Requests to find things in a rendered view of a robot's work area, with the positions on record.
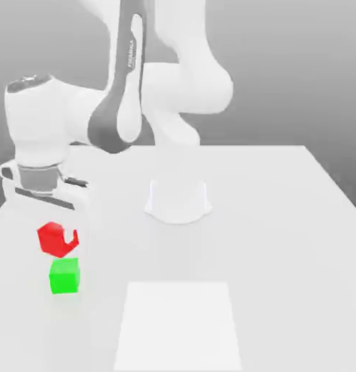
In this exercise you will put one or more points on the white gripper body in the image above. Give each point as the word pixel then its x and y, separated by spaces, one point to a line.
pixel 50 212

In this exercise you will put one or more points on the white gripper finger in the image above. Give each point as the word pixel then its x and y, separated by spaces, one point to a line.
pixel 69 233

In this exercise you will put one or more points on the small red cube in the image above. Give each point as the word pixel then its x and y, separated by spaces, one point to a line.
pixel 51 239

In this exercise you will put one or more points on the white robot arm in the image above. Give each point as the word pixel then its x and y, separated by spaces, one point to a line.
pixel 192 87

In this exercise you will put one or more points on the small green cube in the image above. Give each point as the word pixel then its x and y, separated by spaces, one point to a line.
pixel 64 277

